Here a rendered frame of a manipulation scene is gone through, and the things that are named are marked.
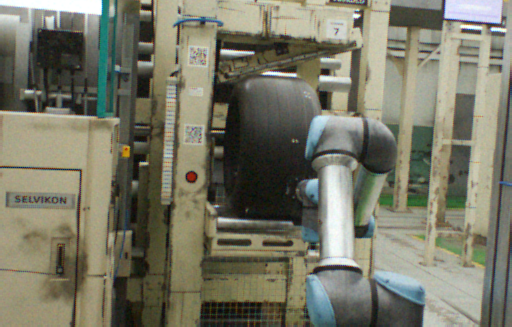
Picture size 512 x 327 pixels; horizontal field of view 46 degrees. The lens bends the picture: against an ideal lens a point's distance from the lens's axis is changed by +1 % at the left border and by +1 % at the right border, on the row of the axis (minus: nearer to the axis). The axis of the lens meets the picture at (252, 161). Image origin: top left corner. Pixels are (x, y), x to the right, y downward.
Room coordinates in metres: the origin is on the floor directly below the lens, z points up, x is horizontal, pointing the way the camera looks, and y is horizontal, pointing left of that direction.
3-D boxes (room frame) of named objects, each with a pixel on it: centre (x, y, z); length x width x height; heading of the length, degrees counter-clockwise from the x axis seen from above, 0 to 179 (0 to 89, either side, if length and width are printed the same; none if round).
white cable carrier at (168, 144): (2.26, 0.32, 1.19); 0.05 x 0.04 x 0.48; 11
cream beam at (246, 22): (2.70, -0.07, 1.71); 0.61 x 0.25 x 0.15; 101
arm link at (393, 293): (1.36, -0.35, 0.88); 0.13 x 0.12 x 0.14; 92
